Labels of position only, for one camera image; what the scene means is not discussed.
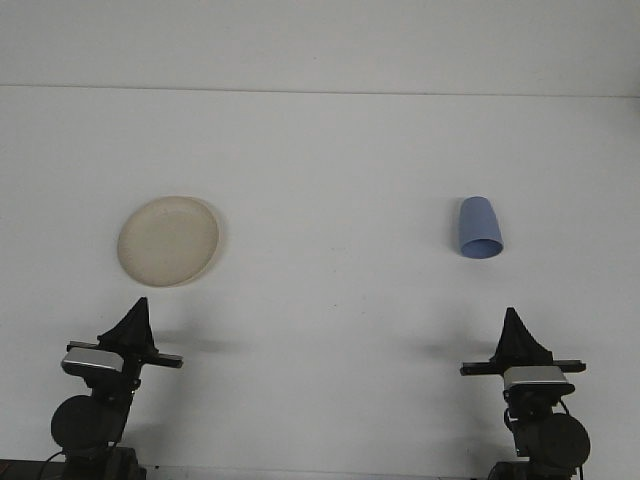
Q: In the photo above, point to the dark robot platform edge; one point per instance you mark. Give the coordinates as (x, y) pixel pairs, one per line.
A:
(25, 470)

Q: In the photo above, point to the pale blue cup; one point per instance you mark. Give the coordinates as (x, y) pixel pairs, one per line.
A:
(477, 225)

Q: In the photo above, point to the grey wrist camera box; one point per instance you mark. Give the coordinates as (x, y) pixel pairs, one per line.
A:
(537, 378)
(92, 360)

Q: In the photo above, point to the pale round plate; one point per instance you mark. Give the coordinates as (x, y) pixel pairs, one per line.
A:
(170, 242)

